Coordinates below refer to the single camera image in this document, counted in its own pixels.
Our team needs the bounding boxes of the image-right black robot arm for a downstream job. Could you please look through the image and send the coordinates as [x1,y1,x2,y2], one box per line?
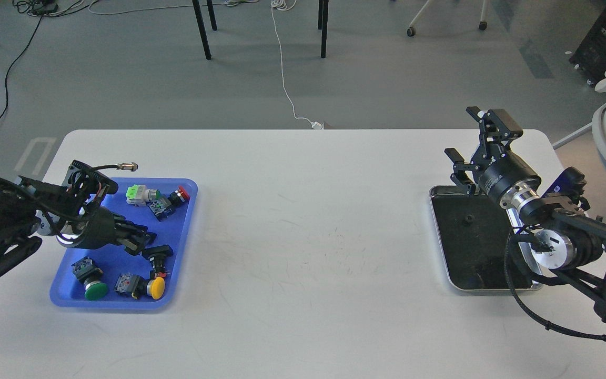
[445,106,606,342]

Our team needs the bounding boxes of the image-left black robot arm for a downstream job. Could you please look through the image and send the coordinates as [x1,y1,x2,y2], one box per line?
[0,160,156,277]

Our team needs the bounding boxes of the green push button switch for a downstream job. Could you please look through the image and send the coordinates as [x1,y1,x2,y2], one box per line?
[71,256,108,301]

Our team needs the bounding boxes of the white rolling chair base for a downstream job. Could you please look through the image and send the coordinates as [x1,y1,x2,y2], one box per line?
[406,0,488,37]

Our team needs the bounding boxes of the yellow push button switch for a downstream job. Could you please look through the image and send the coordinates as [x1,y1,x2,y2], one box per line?
[114,273,166,300]

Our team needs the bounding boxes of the image-left black gripper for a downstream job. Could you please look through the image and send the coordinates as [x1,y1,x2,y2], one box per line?
[56,206,158,256]

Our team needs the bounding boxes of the black push button switch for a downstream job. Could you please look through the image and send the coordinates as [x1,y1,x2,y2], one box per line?
[141,244,174,279]

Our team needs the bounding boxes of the black table legs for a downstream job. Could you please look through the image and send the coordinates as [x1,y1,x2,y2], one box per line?
[191,0,329,60]

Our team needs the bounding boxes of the image-right black gripper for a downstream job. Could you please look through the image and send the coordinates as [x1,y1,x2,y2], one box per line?
[444,106,541,210]

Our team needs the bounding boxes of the white floor cable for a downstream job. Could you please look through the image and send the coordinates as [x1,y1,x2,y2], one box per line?
[270,0,324,130]

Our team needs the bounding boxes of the red push button switch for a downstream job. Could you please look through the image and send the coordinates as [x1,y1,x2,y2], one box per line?
[145,186,190,221]

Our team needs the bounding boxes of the light green switch block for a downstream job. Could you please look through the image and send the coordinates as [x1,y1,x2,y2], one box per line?
[125,184,162,206]

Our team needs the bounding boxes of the blue plastic tray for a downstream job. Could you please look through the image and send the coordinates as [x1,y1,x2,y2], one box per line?
[49,177,198,311]

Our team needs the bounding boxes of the black floor cable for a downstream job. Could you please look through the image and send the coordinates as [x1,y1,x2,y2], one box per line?
[0,0,89,182]

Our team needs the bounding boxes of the silver metal tray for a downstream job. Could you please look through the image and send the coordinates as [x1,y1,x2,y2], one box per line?
[429,185,523,295]

